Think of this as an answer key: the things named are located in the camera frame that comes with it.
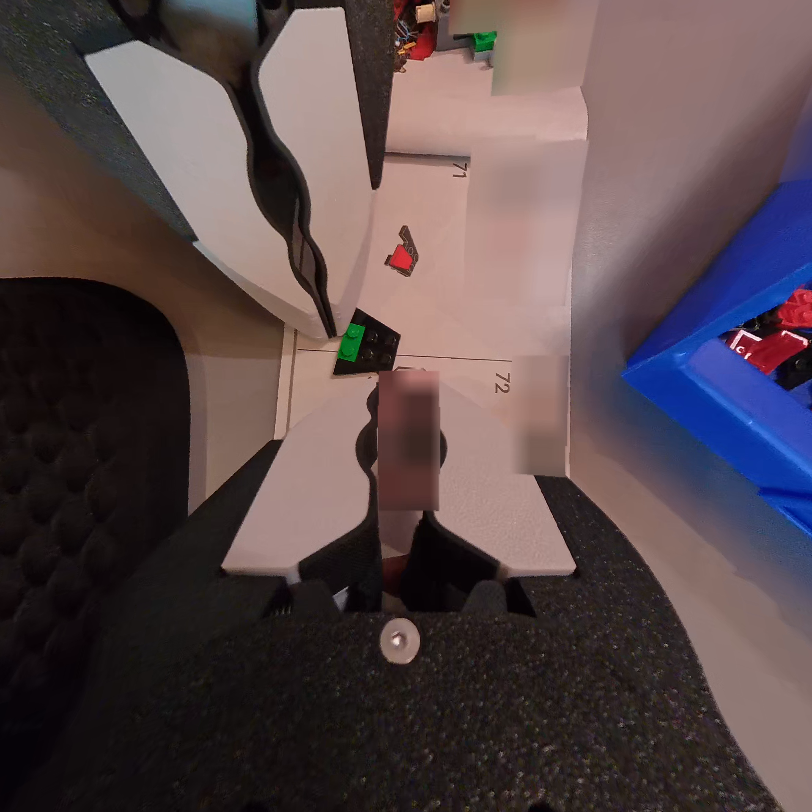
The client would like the red toy brick car model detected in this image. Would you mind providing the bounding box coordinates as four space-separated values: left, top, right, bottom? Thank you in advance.
392 0 498 67

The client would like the pile of small toy bricks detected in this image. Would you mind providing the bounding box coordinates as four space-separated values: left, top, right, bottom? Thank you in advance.
723 288 812 391

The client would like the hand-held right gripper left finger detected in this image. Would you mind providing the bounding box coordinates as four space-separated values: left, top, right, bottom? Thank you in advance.
221 381 381 584

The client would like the black and green brick assembly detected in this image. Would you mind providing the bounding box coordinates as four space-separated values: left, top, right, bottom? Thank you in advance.
332 308 402 377

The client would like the white instruction booklet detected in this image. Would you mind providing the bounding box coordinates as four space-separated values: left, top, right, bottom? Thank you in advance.
274 63 587 445

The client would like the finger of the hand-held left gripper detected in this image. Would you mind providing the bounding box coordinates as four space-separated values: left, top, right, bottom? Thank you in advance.
250 6 376 338
84 40 336 339

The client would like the blue divided plastic bin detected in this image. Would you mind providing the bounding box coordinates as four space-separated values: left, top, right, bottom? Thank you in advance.
622 181 812 553

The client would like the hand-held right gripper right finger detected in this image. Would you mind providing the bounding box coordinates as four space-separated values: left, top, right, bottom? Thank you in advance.
412 381 579 581

